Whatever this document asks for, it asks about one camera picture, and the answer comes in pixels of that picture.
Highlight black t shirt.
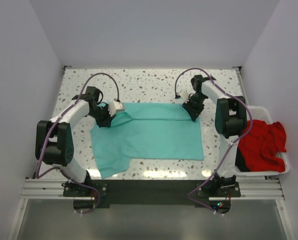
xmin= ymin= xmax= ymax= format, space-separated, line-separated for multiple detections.
xmin=235 ymin=149 xmax=250 ymax=172

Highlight purple cable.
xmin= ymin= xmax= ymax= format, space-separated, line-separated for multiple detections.
xmin=35 ymin=72 xmax=121 ymax=215
xmin=174 ymin=67 xmax=253 ymax=213

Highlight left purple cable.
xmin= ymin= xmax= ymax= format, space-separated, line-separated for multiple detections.
xmin=35 ymin=72 xmax=121 ymax=215

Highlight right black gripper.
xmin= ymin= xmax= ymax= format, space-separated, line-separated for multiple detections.
xmin=182 ymin=93 xmax=207 ymax=122

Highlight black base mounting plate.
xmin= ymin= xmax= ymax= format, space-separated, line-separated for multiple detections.
xmin=62 ymin=178 xmax=241 ymax=214

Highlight red t shirt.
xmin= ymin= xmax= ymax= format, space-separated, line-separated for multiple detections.
xmin=238 ymin=119 xmax=286 ymax=173

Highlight white plastic laundry basket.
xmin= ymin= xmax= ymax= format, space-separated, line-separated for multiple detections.
xmin=234 ymin=106 xmax=290 ymax=177

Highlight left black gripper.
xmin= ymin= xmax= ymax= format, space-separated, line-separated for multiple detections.
xmin=89 ymin=104 xmax=116 ymax=128

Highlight aluminium rail frame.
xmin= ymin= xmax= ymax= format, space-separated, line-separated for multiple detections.
xmin=21 ymin=178 xmax=284 ymax=200

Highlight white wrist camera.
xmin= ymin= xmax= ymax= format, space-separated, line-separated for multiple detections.
xmin=108 ymin=100 xmax=125 ymax=117
xmin=177 ymin=90 xmax=189 ymax=103

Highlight teal t shirt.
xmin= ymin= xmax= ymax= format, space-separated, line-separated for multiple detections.
xmin=90 ymin=102 xmax=204 ymax=179

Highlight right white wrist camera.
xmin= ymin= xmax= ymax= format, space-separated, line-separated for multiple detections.
xmin=177 ymin=90 xmax=189 ymax=103

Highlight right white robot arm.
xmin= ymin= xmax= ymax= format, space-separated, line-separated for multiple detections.
xmin=176 ymin=75 xmax=252 ymax=197

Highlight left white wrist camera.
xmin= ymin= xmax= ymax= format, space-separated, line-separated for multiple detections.
xmin=108 ymin=100 xmax=125 ymax=117

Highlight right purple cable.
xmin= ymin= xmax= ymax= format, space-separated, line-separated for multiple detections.
xmin=174 ymin=67 xmax=253 ymax=213

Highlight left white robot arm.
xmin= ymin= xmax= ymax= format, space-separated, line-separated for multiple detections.
xmin=35 ymin=86 xmax=122 ymax=196

